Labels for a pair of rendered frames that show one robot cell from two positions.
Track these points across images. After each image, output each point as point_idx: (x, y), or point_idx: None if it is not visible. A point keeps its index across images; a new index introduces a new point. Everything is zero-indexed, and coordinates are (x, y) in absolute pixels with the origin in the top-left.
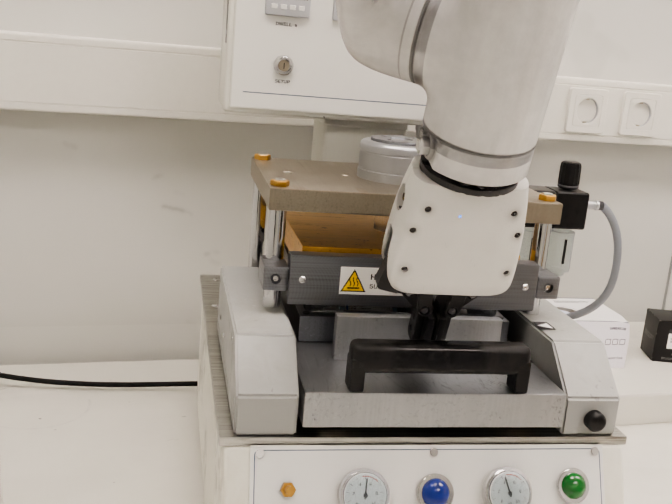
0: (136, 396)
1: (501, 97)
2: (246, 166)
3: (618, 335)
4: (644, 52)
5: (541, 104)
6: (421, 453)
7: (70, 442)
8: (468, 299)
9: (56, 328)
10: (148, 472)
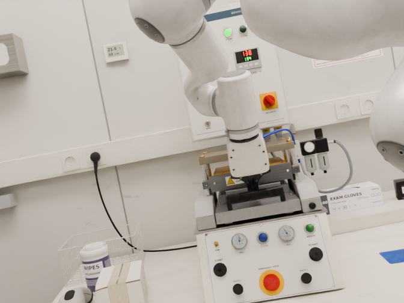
0: (194, 249)
1: (237, 113)
2: (219, 162)
3: (376, 192)
4: (365, 80)
5: (250, 112)
6: (256, 226)
7: (171, 264)
8: (260, 176)
9: (166, 234)
10: (195, 267)
